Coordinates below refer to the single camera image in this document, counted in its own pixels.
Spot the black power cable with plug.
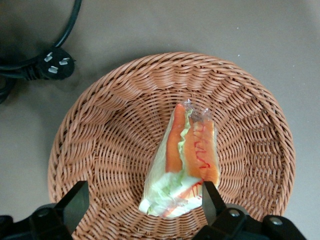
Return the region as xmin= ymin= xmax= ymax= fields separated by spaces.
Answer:
xmin=0 ymin=0 xmax=83 ymax=105

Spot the round brown wicker basket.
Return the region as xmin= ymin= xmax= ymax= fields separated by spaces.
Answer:
xmin=47 ymin=51 xmax=296 ymax=240

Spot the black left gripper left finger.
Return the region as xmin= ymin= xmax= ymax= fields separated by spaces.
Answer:
xmin=14 ymin=180 xmax=90 ymax=240

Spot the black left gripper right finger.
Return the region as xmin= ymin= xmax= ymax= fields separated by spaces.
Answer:
xmin=189 ymin=181 xmax=261 ymax=240

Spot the triangle sandwich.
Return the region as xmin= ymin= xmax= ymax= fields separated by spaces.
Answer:
xmin=138 ymin=98 xmax=221 ymax=218

